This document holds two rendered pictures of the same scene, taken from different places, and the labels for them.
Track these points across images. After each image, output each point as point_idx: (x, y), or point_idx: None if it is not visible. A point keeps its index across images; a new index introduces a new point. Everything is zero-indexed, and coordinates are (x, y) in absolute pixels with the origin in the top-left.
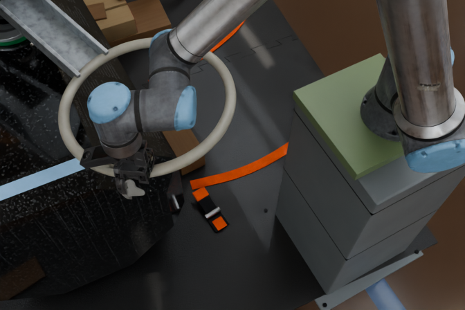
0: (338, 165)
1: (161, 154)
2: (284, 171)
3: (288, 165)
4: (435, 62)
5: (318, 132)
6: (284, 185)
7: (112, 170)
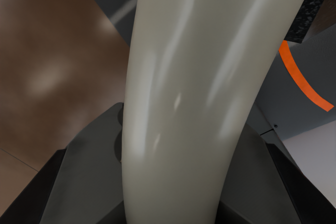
0: None
1: (313, 25)
2: (267, 128)
3: (273, 143)
4: None
5: None
6: (256, 115)
7: (146, 181)
